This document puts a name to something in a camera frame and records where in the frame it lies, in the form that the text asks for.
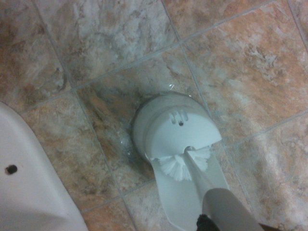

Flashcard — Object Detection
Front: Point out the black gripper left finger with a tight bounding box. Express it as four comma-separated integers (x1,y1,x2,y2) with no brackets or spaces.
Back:
195,213,218,231

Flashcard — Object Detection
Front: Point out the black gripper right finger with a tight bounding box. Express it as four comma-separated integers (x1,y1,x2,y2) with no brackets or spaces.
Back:
258,222,278,231

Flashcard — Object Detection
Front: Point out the white toilet brush grey handle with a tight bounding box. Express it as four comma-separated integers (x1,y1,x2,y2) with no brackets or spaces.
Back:
158,146,260,231

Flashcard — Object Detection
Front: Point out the white toilet brush holder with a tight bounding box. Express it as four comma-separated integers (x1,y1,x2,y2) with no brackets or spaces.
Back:
132,92,231,231

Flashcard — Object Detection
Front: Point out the white toilet bowl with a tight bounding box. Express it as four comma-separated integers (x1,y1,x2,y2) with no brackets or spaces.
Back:
0,100,89,231

